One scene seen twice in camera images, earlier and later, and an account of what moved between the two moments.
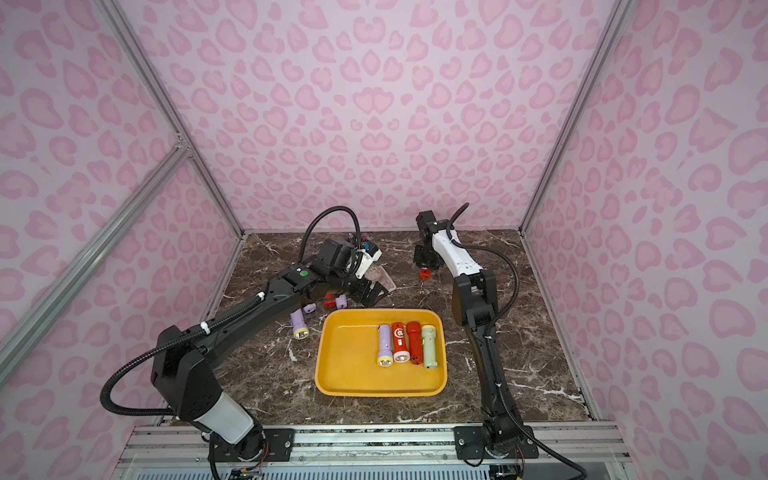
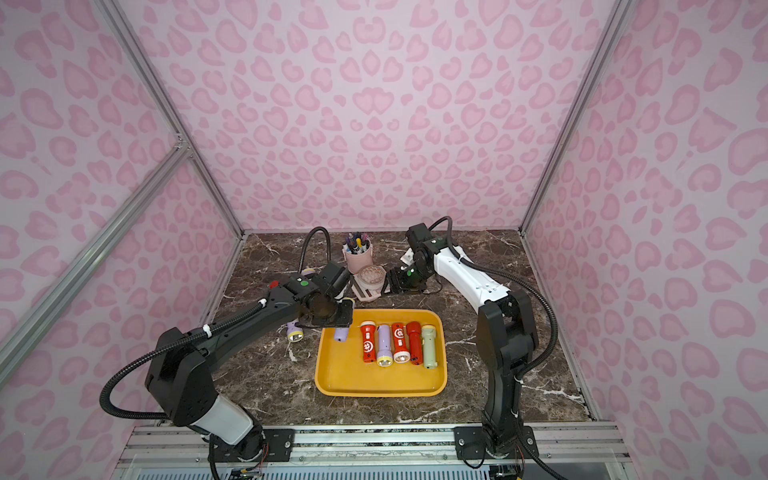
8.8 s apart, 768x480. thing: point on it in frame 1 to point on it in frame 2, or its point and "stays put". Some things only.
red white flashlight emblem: (401, 355) stays put
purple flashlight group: (385, 356) stays put
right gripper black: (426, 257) to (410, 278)
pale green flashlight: (429, 345) stays put
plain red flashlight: (415, 340) stays put
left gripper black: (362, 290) to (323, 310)
